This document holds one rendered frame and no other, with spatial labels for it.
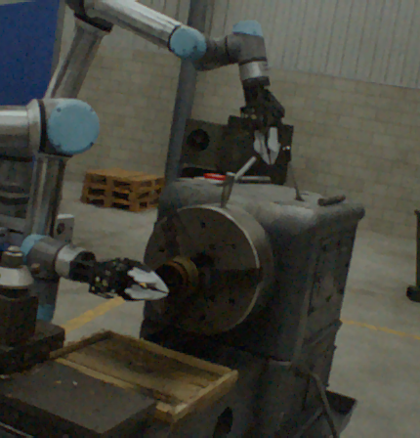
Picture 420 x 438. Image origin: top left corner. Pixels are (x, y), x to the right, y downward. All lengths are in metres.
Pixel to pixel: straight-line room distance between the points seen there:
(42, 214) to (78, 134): 0.26
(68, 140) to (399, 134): 10.20
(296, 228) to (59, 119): 0.64
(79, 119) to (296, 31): 10.44
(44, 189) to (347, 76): 10.16
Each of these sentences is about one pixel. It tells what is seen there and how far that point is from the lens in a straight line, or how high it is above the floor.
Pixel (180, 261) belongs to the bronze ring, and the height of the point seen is 1.12.
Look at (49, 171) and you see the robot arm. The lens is 1.63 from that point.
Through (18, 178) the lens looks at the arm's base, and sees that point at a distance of 1.93.
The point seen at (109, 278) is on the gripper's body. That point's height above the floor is 1.09.
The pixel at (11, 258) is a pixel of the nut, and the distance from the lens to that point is 1.18.
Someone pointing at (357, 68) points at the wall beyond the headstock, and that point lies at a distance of 11.64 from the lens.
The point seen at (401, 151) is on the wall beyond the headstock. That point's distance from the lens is 11.48.
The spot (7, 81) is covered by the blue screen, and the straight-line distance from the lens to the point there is 7.61.
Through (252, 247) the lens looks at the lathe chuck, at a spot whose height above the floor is 1.17.
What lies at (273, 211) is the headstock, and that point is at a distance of 1.74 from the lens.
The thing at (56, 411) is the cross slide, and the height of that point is 0.97.
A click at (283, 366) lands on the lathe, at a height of 0.86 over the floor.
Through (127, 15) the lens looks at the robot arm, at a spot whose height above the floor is 1.67.
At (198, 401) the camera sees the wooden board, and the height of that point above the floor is 0.90.
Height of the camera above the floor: 1.45
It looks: 9 degrees down
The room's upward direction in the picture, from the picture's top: 9 degrees clockwise
